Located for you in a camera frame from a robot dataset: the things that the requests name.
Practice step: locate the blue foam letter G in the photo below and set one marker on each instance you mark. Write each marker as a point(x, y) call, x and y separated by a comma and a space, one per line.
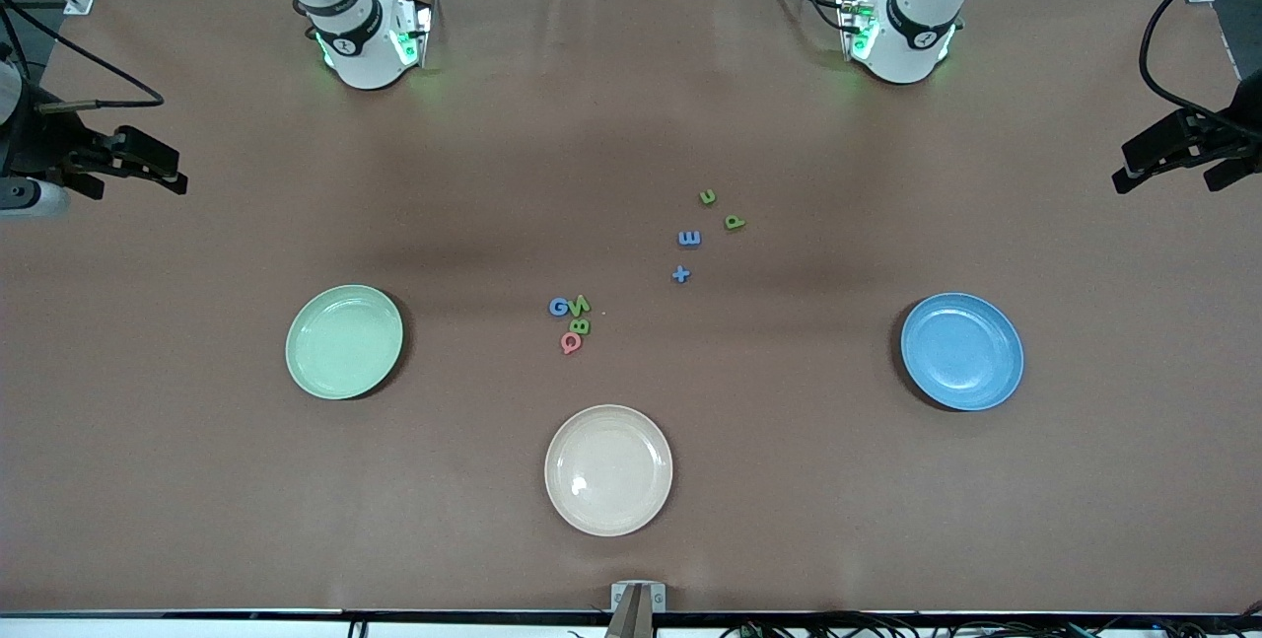
point(552, 307)

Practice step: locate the green foam letter p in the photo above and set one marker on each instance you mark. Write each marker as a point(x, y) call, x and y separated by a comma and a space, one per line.
point(731, 222)

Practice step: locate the red foam letter Q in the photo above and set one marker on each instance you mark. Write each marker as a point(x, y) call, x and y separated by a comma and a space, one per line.
point(564, 342)

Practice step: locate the green foam letter N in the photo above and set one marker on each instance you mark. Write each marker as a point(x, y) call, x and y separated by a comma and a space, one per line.
point(583, 304)

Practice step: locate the green foam letter B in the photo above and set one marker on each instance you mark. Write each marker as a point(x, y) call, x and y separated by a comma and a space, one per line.
point(576, 326)

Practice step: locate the blue foam letter m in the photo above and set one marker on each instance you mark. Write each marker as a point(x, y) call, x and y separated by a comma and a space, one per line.
point(689, 239)

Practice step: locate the blue foam letter x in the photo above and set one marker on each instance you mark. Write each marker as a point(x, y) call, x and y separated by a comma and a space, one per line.
point(680, 274)

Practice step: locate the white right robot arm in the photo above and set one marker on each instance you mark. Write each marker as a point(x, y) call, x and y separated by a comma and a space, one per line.
point(360, 46)

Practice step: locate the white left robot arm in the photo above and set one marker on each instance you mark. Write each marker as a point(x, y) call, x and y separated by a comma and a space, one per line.
point(912, 36)

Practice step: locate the light green plate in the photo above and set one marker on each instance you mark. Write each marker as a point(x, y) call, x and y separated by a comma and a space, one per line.
point(345, 342)

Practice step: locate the silver base connector box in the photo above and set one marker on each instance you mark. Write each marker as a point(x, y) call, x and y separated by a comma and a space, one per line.
point(854, 27)
point(412, 32)

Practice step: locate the blue plate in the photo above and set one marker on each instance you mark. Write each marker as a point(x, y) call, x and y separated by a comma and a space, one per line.
point(961, 352)

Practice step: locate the brown table cover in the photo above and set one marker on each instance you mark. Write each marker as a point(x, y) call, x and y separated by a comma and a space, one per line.
point(296, 520)

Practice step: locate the white table edge profile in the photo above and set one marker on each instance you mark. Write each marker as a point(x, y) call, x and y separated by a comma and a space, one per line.
point(197, 628)

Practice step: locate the beige plate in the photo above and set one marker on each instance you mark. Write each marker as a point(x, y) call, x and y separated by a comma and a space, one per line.
point(608, 470)

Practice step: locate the silver camera mount bracket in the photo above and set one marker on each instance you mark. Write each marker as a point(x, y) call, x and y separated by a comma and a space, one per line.
point(638, 599)

